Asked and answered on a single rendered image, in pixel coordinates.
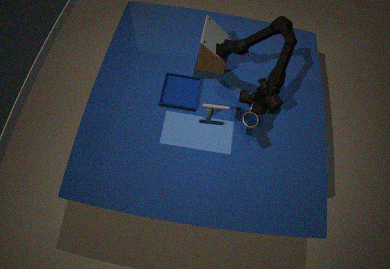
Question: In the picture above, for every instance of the dark grey t-shaped steel stake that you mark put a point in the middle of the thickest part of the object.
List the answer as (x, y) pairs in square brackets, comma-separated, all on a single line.
[(212, 107)]

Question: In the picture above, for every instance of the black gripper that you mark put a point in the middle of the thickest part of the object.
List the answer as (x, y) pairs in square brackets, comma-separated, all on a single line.
[(245, 97)]

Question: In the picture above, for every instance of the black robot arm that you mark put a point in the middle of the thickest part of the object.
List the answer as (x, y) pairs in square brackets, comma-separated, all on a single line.
[(280, 25)]

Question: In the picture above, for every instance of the blue square tray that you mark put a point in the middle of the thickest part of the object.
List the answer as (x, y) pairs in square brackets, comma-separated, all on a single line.
[(180, 91)]

